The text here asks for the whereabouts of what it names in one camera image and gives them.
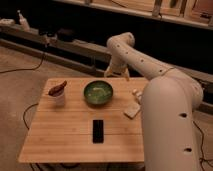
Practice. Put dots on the black round device on ledge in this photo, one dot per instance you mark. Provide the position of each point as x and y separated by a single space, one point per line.
66 35

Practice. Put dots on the white spray bottle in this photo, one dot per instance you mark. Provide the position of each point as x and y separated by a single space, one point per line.
23 21

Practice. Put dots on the green bowl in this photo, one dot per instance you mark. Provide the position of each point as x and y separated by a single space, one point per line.
98 92

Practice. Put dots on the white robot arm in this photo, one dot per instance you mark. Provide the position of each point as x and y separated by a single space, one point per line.
167 103

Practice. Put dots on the wooden table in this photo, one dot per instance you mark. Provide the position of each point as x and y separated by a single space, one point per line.
65 134

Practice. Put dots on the white cup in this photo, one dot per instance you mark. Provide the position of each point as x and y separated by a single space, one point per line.
58 97

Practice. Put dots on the brown sausage in cup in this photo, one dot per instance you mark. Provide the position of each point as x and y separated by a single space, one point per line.
57 88

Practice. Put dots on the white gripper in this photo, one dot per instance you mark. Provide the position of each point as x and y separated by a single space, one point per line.
118 69

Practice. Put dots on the black phone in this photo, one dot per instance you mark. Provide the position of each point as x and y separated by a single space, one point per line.
98 131

